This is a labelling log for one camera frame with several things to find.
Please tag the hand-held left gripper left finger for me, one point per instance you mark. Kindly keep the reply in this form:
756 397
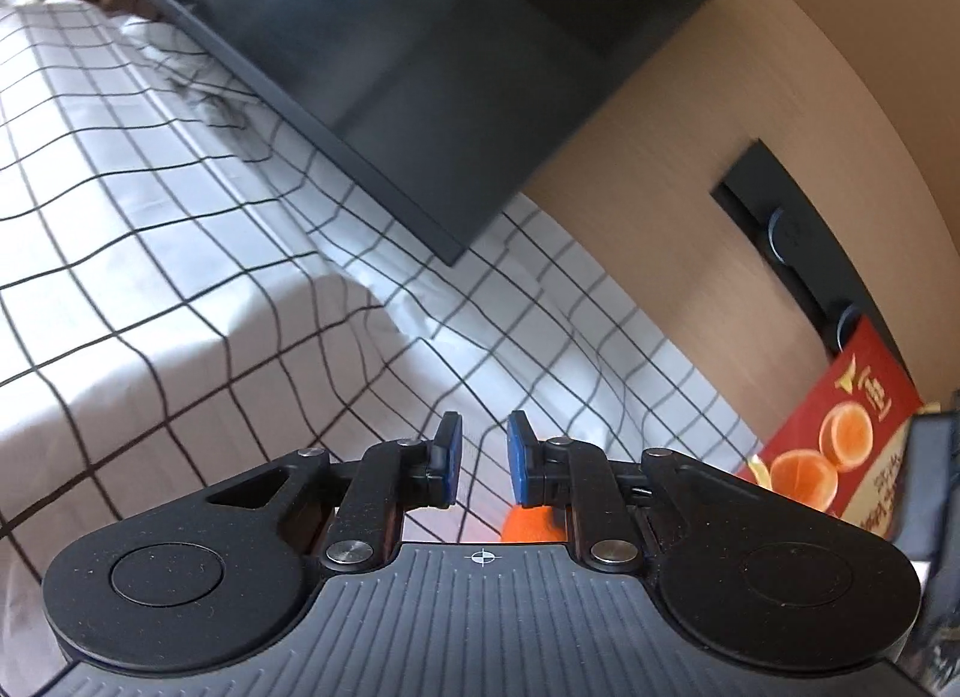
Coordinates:
448 457

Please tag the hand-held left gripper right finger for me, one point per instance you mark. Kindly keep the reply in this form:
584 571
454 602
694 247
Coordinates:
519 457

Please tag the tangerine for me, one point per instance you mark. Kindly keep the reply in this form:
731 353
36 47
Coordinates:
532 526

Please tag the red snack bag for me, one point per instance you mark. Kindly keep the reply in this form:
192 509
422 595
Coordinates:
855 412

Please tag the white black checked cloth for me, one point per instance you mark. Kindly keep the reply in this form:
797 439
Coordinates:
150 254

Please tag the black monitor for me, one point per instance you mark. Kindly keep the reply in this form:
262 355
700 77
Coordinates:
412 29

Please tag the black recessed wall panel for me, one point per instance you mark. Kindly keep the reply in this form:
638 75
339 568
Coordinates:
750 183

